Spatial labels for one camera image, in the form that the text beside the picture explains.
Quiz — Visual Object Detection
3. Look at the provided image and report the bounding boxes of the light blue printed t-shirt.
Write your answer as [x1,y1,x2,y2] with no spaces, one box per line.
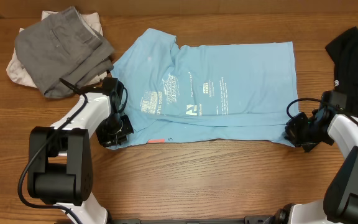
[112,29,298,146]

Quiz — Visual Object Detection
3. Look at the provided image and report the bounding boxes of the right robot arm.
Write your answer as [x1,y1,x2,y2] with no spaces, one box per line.
[265,90,358,224]

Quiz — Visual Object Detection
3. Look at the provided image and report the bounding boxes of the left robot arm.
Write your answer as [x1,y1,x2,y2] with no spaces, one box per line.
[17,78,134,223]

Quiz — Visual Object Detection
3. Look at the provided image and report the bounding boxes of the grey folded trousers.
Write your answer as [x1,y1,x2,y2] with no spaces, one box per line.
[15,6,114,99]

